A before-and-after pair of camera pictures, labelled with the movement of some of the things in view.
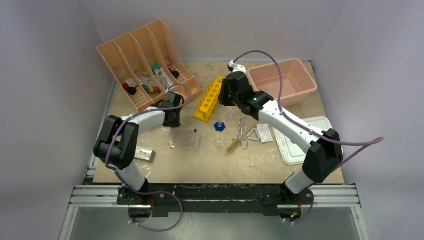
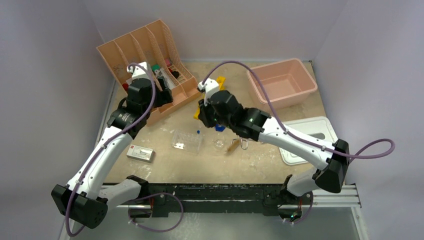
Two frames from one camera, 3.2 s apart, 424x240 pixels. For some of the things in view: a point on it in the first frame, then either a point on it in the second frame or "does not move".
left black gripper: x=176 y=123 to x=163 y=96
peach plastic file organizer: x=151 y=65 does not move
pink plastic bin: x=297 y=82 does not move
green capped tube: x=155 y=67 does not move
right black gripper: x=223 y=97 to x=204 y=115
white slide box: x=144 y=154 does not move
